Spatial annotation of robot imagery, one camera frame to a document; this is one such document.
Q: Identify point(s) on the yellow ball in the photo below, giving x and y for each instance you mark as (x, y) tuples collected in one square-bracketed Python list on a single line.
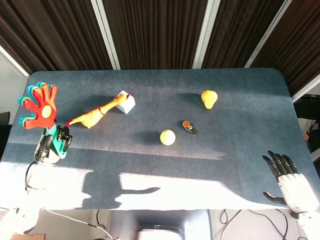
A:
[(167, 137)]

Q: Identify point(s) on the blue felt table cover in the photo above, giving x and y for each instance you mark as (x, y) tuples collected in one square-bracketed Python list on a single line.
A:
[(160, 82)]

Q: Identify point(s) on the orange black correction tape dispenser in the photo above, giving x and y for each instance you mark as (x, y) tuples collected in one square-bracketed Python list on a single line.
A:
[(188, 125)]

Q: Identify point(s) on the brown cardboard box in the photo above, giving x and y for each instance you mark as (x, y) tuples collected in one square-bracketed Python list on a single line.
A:
[(30, 237)]

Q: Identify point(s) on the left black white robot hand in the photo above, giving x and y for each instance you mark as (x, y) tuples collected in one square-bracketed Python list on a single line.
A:
[(46, 152)]

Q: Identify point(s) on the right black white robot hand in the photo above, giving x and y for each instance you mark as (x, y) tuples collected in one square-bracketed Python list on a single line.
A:
[(293, 187)]

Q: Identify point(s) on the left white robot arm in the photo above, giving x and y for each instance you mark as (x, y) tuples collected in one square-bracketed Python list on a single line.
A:
[(17, 221)]

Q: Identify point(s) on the yellow pear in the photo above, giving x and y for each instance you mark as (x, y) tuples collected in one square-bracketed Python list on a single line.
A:
[(209, 99)]

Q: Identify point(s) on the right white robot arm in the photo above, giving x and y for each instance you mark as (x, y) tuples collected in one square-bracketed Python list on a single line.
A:
[(308, 221)]

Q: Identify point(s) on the black mesh chair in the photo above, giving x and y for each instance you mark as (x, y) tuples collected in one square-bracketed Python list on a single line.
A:
[(4, 132)]

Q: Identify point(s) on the white foam block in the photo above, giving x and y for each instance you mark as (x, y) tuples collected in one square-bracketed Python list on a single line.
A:
[(127, 105)]

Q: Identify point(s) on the black office chair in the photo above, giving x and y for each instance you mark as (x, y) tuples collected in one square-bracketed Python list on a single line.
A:
[(308, 106)]

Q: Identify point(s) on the yellow rubber chicken toy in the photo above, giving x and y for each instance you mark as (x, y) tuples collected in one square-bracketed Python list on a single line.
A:
[(91, 117)]

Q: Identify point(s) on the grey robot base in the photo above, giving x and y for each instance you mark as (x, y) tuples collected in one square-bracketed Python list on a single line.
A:
[(160, 225)]

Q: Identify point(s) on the colourful plastic hand clapper toy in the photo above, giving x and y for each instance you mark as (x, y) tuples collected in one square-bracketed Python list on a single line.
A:
[(42, 110)]

